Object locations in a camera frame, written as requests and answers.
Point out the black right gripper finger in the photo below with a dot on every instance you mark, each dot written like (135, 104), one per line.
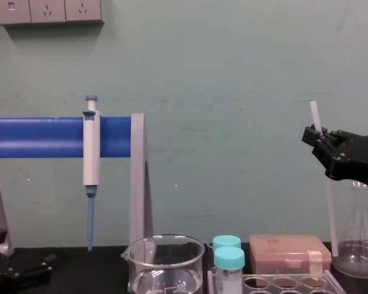
(311, 134)
(328, 136)

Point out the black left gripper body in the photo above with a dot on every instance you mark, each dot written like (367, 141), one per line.
(6, 272)

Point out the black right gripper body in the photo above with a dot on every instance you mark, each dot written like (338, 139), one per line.
(352, 159)

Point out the grey pipette stand leg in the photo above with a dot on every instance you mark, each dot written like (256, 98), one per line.
(138, 171)
(0, 208)

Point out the clear glass conical flask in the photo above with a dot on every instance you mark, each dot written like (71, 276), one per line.
(360, 245)

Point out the blue pipette stand bar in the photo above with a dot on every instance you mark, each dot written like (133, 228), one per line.
(33, 137)

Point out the white and blue pipette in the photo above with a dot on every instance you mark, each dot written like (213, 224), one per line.
(90, 153)

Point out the clear glass beaker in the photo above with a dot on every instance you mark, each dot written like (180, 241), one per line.
(162, 263)

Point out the pink pipette tip box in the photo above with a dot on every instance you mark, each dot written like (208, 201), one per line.
(282, 254)

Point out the teal capped sample tube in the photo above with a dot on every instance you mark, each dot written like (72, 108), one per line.
(229, 260)
(227, 241)

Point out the clear acrylic tube rack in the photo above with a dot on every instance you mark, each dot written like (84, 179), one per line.
(294, 283)

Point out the grey wall socket panel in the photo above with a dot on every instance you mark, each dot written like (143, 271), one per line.
(49, 12)

